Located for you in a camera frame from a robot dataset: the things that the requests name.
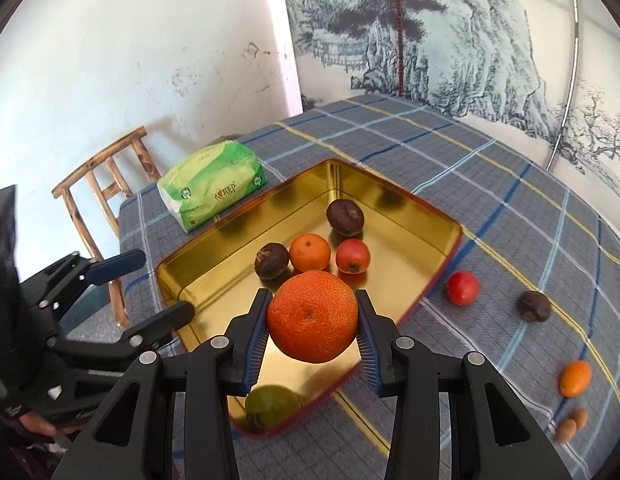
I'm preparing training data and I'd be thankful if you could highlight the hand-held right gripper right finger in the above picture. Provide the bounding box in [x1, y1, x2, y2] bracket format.
[354, 288, 573, 480]

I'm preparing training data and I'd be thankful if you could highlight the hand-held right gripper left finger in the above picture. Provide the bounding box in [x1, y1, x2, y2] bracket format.
[50, 288, 275, 480]

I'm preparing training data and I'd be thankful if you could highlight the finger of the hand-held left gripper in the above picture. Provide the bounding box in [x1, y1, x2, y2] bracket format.
[50, 300, 195, 376]
[20, 249, 146, 312]

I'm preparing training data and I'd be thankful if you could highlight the green round fruit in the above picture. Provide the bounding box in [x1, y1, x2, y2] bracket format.
[245, 385, 301, 433]

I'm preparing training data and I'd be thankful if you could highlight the deep orange rough tangerine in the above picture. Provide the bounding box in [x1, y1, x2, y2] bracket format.
[266, 270, 359, 364]

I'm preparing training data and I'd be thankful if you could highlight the red and gold tin box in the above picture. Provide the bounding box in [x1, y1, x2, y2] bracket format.
[156, 158, 463, 440]

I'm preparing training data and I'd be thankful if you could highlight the red round fruit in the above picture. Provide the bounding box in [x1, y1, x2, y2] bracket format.
[336, 238, 371, 275]
[446, 271, 480, 307]

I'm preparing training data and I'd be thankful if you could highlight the dark passion fruit tan patch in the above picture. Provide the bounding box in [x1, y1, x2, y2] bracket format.
[254, 242, 291, 281]

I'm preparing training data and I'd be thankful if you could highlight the small orange tangerine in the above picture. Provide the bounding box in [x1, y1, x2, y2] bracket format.
[289, 233, 332, 272]

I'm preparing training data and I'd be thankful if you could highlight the dark brown passion fruit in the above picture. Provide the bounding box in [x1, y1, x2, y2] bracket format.
[326, 199, 365, 237]
[519, 290, 552, 323]

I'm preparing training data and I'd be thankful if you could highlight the smooth light orange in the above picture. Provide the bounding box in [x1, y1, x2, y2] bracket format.
[558, 360, 593, 398]

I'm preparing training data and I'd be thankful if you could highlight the person's left forearm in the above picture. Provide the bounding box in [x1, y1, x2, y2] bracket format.
[0, 392, 65, 480]

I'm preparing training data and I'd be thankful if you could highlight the person's left hand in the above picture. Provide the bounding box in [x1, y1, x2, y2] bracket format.
[17, 407, 75, 443]

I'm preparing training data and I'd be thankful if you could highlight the wooden chair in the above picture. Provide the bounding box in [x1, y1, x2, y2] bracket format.
[52, 127, 161, 330]

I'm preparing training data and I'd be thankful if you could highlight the green tissue pack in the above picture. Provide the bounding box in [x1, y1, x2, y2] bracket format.
[157, 141, 268, 234]

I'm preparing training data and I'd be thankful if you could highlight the landscape painted screen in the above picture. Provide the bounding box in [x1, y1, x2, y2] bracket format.
[279, 0, 620, 201]

